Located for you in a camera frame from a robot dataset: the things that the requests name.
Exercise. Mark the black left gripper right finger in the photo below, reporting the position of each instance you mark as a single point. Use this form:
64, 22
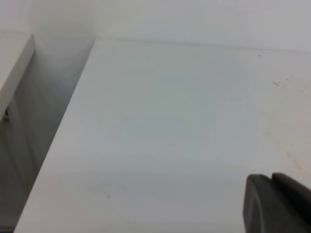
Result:
298, 195

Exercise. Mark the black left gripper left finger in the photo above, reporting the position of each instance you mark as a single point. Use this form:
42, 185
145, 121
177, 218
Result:
266, 210

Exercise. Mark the white side table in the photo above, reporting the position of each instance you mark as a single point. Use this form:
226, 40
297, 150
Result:
16, 51

